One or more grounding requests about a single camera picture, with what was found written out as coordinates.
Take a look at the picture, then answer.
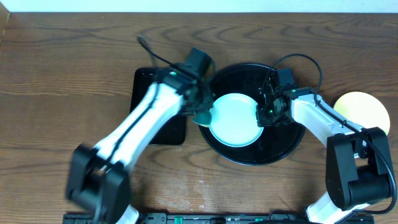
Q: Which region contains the green scouring sponge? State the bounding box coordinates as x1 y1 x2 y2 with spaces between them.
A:
192 110 211 128

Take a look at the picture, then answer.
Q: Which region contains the light blue plate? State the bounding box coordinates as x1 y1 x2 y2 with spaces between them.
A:
209 93 264 147

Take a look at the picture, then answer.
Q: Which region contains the yellow plate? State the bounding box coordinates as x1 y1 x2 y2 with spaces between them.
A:
333 91 391 135

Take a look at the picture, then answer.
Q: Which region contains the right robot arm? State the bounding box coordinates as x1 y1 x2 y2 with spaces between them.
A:
256 68 397 223

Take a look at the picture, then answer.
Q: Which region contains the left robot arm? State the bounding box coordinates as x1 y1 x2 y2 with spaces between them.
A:
65 48 215 223

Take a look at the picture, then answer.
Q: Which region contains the round black tray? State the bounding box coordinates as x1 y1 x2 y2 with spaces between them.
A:
199 63 305 166

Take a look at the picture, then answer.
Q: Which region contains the black rectangular tray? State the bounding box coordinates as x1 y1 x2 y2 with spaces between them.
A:
130 68 187 146

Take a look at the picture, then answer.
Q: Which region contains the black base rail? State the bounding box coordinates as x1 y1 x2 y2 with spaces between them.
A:
62 212 374 224

